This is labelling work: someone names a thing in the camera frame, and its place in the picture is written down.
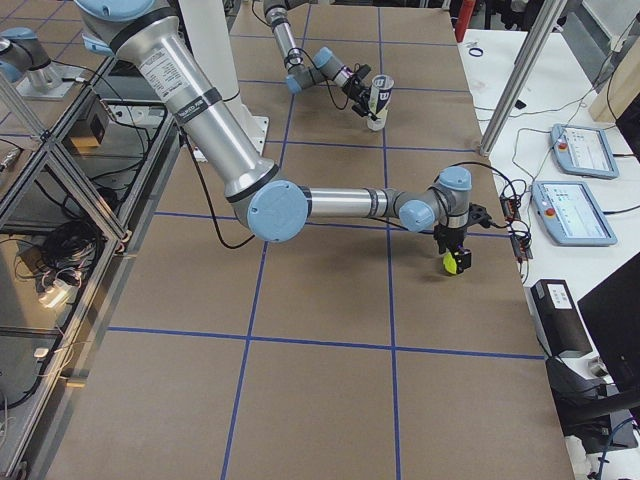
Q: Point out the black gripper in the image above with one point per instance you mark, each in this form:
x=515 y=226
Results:
x=448 y=236
x=353 y=83

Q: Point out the yellow tennis ball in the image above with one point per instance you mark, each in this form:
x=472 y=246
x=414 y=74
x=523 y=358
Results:
x=450 y=263

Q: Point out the Wilson tennis ball can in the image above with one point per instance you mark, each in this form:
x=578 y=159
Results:
x=379 y=100

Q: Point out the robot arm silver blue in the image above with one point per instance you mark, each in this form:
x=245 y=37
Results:
x=304 y=71
x=145 y=33

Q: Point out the small black electronics board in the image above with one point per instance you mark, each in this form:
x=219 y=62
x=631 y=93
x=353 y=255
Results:
x=510 y=208

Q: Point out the black box with label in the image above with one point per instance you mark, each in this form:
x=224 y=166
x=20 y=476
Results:
x=561 y=329

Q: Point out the black monitor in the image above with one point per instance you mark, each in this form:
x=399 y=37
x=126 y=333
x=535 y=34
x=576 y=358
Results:
x=611 y=314

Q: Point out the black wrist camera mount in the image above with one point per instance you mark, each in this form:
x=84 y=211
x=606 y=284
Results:
x=478 y=215
x=361 y=71

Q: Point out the teach pendant farther from post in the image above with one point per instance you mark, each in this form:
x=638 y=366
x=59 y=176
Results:
x=570 y=215

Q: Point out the teach pendant near post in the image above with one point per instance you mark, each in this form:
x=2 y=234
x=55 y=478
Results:
x=583 y=151

